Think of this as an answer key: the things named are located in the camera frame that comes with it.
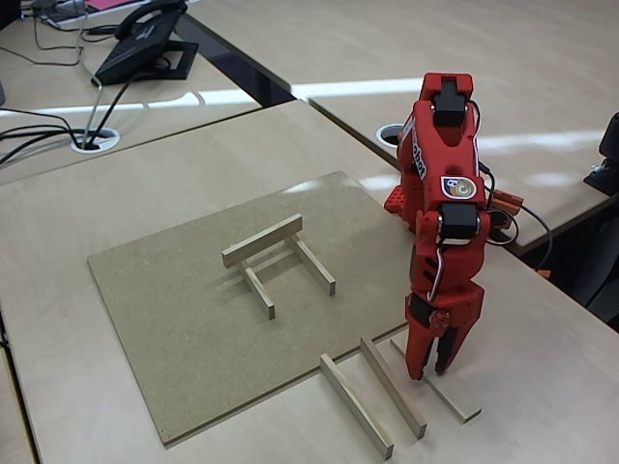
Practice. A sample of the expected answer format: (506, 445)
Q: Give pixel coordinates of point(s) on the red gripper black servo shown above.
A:
(422, 333)

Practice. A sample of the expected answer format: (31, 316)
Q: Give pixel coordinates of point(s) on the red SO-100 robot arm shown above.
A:
(450, 154)

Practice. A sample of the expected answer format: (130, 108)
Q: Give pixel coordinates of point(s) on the brown MDF base board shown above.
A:
(169, 314)

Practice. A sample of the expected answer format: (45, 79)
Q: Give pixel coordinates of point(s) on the black desk phone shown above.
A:
(140, 48)

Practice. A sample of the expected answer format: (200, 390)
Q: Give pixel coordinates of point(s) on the pink paper sheet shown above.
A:
(111, 4)

